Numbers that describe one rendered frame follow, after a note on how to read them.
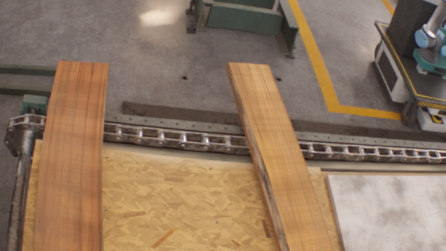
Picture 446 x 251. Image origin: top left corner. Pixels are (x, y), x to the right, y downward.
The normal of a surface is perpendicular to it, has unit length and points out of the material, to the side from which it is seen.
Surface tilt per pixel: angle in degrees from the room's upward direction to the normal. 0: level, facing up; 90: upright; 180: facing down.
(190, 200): 0
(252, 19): 90
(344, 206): 0
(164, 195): 0
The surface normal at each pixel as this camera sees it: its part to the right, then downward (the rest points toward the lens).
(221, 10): 0.11, 0.68
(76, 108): 0.22, -0.73
